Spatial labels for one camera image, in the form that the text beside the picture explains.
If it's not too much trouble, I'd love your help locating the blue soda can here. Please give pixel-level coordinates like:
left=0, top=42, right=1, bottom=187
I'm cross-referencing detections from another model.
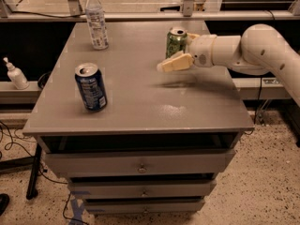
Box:
left=75, top=63, right=107, bottom=112

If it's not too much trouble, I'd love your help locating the white pump bottle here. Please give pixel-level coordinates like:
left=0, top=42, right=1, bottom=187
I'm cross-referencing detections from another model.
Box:
left=3, top=57, right=29, bottom=90

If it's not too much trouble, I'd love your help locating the clear plastic water bottle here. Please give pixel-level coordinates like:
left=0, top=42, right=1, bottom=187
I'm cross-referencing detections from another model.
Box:
left=84, top=0, right=109, bottom=50

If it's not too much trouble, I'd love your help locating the bottom grey drawer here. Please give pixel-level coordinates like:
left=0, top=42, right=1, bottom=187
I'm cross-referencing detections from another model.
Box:
left=83, top=199, right=204, bottom=214

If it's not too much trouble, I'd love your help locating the aluminium frame rail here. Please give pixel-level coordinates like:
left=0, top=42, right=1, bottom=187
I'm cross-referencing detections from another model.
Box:
left=0, top=10, right=300, bottom=23

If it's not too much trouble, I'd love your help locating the green soda can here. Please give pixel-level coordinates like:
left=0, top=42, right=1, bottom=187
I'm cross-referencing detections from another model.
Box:
left=166, top=26, right=188, bottom=58

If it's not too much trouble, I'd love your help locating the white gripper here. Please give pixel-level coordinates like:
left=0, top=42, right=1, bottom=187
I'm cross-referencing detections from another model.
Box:
left=157, top=33, right=217, bottom=72

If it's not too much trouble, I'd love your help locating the top grey drawer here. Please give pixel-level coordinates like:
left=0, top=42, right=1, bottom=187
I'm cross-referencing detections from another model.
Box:
left=44, top=149, right=235, bottom=178

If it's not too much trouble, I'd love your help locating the grey drawer cabinet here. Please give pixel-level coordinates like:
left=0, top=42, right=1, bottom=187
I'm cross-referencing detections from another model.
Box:
left=23, top=22, right=253, bottom=203

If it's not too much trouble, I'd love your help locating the black floor cable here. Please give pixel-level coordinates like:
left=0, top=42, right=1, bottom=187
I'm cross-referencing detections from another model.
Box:
left=0, top=120, right=68, bottom=186

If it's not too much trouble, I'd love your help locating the middle grey drawer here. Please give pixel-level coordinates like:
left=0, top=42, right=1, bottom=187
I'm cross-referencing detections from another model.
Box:
left=68, top=180, right=217, bottom=199

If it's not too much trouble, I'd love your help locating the black metal stand leg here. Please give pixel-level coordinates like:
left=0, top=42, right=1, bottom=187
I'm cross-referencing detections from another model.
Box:
left=0, top=145, right=41, bottom=200

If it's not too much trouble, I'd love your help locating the blue tape cross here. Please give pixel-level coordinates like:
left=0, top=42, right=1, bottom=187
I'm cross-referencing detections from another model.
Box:
left=69, top=195, right=90, bottom=225

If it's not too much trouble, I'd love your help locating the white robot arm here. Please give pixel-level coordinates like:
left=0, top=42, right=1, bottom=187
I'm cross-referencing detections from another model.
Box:
left=157, top=23, right=300, bottom=106

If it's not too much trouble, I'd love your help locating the grey drawer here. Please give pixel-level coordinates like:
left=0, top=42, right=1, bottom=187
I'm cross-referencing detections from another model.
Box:
left=68, top=180, right=217, bottom=199
left=83, top=199, right=204, bottom=214
left=44, top=149, right=235, bottom=178

